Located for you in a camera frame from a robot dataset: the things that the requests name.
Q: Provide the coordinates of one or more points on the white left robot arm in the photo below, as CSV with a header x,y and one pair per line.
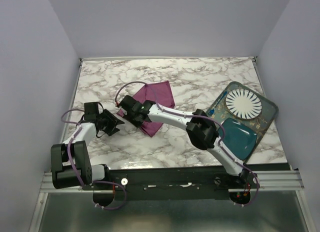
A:
x,y
70,161

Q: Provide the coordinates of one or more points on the purple cloth napkin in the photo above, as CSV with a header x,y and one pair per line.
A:
x,y
160,93

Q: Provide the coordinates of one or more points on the green floral serving tray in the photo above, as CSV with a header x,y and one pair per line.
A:
x,y
260,124

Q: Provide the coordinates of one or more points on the teal square plate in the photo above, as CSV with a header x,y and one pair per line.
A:
x,y
239,138

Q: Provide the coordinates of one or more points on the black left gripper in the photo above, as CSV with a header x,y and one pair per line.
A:
x,y
113,121

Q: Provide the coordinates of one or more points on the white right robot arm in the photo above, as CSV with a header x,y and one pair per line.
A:
x,y
204,133

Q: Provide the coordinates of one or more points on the white blue striped plate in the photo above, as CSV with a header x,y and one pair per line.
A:
x,y
243,104

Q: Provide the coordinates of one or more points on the aluminium frame rail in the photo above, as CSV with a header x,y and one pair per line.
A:
x,y
269,181

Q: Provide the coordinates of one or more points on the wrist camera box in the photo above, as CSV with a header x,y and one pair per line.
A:
x,y
91,110
129,104

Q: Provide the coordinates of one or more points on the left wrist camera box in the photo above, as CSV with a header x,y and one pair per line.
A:
x,y
91,110

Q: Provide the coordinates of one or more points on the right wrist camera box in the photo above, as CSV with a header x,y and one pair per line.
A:
x,y
129,104

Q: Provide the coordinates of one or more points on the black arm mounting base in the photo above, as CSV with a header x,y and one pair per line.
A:
x,y
176,183

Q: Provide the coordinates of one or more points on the blue plastic fork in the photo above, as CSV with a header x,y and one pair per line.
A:
x,y
215,104

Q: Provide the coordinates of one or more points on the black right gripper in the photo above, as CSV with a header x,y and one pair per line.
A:
x,y
137,124

